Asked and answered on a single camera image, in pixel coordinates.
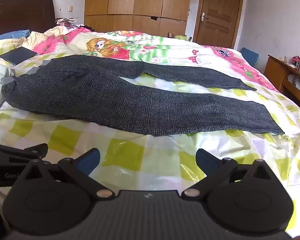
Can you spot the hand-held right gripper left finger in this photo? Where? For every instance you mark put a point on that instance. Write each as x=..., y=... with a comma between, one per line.
x=89, y=159

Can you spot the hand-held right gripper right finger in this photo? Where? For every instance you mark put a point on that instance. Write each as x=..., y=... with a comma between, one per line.
x=207, y=160

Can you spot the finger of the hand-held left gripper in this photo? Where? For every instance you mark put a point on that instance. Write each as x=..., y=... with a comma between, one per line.
x=27, y=150

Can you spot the dark grey checked pants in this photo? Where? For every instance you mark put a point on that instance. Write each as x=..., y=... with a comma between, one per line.
x=115, y=100

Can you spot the cartoon printed checked quilt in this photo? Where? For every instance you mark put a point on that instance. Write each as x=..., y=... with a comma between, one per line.
x=130, y=152

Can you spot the wooden desk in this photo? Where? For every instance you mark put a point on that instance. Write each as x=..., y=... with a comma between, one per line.
x=275, y=72

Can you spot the pink fringed blanket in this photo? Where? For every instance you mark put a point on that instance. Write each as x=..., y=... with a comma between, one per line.
x=52, y=41

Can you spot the blue foam mat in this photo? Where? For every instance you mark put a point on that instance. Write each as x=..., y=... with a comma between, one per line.
x=250, y=56

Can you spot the blue pillow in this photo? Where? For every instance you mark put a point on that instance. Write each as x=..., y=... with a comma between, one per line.
x=10, y=35

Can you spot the pile of clothes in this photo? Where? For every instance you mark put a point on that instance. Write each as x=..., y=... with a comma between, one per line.
x=65, y=22

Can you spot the dark wooden headboard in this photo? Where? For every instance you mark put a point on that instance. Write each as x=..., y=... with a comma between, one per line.
x=20, y=12

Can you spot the brown wooden door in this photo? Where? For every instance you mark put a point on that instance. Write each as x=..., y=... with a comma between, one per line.
x=218, y=12

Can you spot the brown wooden wardrobe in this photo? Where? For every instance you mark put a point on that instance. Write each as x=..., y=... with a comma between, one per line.
x=137, y=2

